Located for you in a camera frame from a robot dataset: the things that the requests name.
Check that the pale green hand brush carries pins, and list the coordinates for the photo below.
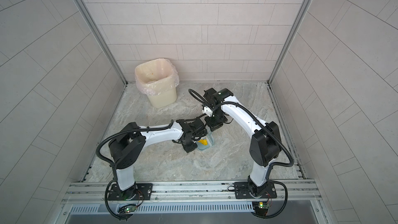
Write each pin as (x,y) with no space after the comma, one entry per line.
(210,137)

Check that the yellow paper scrap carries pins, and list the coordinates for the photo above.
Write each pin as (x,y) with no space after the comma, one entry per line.
(203,142)

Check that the right circuit board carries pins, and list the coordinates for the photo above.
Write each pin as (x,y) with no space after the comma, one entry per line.
(260,209)

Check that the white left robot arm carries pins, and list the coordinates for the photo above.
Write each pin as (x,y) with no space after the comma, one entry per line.
(121,150)

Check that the clear plastic bin liner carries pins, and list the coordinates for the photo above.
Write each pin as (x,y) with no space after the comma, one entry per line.
(156,77)

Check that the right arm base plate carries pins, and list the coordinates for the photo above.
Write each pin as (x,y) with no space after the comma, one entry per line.
(247,190)

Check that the aluminium front rail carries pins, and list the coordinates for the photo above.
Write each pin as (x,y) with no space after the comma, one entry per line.
(188,197)

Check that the cream plastic trash bin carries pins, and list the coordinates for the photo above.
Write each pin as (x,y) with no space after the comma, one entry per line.
(164,99)

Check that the left circuit board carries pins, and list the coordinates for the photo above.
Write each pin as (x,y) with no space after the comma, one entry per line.
(126,209)

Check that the circuit board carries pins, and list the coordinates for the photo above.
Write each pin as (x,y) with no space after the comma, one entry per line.
(260,209)
(126,209)

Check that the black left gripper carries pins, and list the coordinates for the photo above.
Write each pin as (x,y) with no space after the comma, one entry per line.
(191,149)

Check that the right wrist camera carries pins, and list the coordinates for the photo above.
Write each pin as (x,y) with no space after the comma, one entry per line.
(207,110)

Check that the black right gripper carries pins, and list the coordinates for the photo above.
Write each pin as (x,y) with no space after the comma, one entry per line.
(212,125)

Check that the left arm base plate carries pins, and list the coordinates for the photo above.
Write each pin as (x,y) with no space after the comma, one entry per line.
(141,191)

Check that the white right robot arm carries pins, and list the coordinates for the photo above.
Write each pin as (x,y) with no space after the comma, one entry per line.
(266,147)

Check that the pale green dustpan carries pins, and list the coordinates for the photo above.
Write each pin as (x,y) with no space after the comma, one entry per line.
(202,147)

